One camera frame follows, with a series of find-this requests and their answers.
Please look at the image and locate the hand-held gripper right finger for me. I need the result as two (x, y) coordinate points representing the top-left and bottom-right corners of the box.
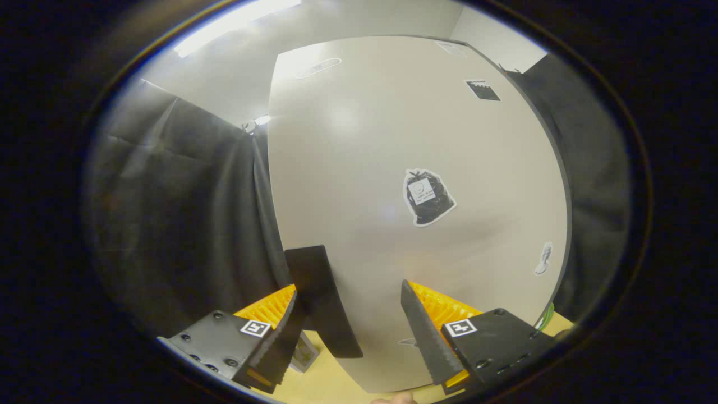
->
(401, 279), (561, 394)

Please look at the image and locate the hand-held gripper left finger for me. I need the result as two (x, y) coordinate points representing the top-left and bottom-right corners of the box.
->
(167, 245), (363, 394)

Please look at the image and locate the white shoe cabinet door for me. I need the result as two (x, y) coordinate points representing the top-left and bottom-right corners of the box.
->
(267, 35), (568, 393)

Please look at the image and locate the black backdrop cloth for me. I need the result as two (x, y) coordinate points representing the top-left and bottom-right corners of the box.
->
(84, 79), (292, 340)
(508, 53), (636, 327)

